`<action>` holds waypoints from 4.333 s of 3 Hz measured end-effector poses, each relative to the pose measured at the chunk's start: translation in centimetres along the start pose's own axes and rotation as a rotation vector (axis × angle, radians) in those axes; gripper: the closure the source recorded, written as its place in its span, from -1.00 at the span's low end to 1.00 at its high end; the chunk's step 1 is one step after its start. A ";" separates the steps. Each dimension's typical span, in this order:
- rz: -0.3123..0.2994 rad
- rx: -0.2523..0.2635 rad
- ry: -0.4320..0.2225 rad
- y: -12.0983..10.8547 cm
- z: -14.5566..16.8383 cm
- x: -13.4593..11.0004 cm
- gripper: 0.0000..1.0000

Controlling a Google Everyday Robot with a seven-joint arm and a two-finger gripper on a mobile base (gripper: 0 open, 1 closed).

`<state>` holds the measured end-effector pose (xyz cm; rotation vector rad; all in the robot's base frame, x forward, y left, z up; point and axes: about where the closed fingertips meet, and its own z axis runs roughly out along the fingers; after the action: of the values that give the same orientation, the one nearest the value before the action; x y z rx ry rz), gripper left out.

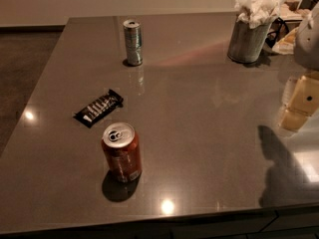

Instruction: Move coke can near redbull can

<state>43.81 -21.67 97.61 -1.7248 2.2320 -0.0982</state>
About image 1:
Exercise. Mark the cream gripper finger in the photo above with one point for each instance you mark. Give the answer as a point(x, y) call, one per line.
point(300, 101)

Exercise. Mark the red coke can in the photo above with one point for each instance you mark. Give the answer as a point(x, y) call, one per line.
point(121, 146)

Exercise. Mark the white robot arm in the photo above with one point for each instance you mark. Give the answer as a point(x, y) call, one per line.
point(306, 49)

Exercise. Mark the silver redbull can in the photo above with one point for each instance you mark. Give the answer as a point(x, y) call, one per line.
point(133, 42)

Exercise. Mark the clutter of boxes behind table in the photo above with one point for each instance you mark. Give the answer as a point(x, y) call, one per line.
point(281, 36)

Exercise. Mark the grey metal bucket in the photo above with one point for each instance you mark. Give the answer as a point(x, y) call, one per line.
point(246, 44)

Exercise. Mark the white crumpled paper towels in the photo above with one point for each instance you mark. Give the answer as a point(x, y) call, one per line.
point(255, 13)

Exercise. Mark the black chocolate bar wrapper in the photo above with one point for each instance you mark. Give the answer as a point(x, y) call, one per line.
point(99, 108)

